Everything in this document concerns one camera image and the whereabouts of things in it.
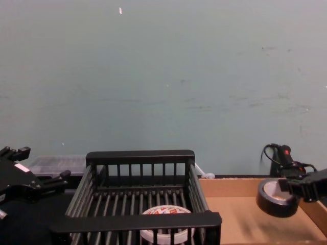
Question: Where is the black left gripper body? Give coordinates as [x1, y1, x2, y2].
[0, 158, 43, 205]

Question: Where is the roll of silver tape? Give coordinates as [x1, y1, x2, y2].
[255, 177, 300, 218]

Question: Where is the roll of white tape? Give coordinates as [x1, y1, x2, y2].
[139, 206, 197, 244]

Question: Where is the clear plastic case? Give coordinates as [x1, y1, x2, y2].
[27, 155, 87, 177]

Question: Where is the shallow brown cardboard tray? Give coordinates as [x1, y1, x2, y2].
[198, 177, 327, 245]

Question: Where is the black rack with steel bars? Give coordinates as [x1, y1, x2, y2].
[49, 149, 223, 245]

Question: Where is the black corded tool red switch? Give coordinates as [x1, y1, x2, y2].
[261, 143, 319, 180]

